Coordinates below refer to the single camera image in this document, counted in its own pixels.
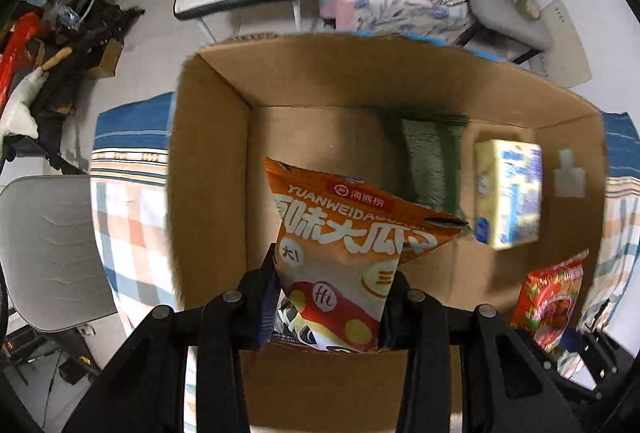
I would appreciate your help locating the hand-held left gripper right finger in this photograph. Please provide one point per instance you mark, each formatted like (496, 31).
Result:
(389, 313)

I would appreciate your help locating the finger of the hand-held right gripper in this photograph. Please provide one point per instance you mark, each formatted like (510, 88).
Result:
(592, 358)

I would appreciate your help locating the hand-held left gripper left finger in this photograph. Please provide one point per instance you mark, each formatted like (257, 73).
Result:
(266, 313)

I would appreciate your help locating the red snack packet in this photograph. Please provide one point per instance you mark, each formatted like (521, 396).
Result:
(547, 298)

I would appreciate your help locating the orange snack packet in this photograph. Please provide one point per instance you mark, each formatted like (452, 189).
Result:
(340, 238)

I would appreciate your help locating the brown cardboard box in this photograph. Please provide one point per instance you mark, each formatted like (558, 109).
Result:
(215, 163)

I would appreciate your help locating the yellow tissue pack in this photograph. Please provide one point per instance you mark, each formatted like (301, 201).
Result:
(510, 193)

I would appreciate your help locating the dark green packet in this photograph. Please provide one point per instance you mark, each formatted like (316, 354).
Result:
(432, 158)

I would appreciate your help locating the plaid striped blanket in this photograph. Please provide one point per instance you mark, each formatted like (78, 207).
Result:
(130, 213)

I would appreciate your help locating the light grey chair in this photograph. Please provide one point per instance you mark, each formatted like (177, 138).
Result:
(45, 248)

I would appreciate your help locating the small cardboard box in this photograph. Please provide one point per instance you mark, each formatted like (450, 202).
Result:
(102, 60)

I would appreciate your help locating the floral pink cushion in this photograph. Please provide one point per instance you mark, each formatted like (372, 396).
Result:
(390, 8)

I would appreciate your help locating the white flat board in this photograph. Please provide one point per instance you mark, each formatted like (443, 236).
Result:
(567, 48)

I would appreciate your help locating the white plush toy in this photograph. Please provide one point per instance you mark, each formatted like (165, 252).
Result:
(22, 108)

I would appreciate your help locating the pile of dark bags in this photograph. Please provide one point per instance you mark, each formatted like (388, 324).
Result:
(85, 38)

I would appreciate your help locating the red plastic item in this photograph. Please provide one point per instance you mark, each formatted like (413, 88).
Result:
(17, 58)

